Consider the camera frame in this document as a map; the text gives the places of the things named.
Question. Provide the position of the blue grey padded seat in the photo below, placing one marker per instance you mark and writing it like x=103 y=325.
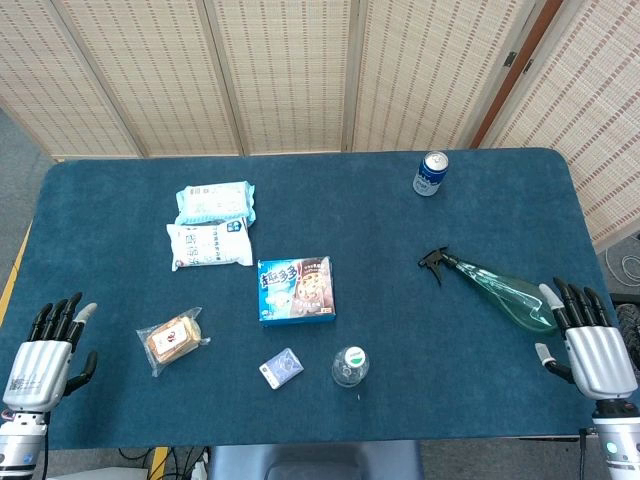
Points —
x=315 y=460

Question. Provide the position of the clear water bottle green cap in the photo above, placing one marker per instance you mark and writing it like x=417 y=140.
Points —
x=350 y=367

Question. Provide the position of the white box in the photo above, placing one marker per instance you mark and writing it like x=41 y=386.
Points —
x=115 y=474

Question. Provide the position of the bread in clear wrapper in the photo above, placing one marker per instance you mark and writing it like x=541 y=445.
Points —
x=172 y=340

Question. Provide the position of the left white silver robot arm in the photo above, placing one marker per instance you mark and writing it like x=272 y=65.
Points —
x=20 y=445

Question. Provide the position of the blue cookie box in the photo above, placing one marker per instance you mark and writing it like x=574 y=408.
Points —
x=295 y=292

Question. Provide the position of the green spray bottle black trigger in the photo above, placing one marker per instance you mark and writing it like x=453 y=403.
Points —
x=500 y=292

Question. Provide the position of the white power strip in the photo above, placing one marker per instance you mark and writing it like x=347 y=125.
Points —
x=199 y=471

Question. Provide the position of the light blue wet wipes pack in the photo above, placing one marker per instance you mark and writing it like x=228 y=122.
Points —
x=215 y=200

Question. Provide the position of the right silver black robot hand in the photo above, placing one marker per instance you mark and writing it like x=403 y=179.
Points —
x=600 y=357

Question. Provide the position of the blue table mat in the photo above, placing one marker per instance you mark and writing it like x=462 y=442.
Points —
x=400 y=300

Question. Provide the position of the small blue card box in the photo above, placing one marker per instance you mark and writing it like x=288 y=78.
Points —
x=281 y=368

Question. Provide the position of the white tissue pack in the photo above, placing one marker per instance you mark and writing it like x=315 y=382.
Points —
x=210 y=247

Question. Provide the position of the beige woven folding screen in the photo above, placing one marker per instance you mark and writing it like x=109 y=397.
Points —
x=595 y=100
x=280 y=75

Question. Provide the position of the blue white drink can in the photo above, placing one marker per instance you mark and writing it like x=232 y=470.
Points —
x=430 y=177

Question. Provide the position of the brown wooden post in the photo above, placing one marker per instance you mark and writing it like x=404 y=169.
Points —
x=502 y=100

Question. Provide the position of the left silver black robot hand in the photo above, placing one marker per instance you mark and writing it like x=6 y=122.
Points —
x=37 y=370

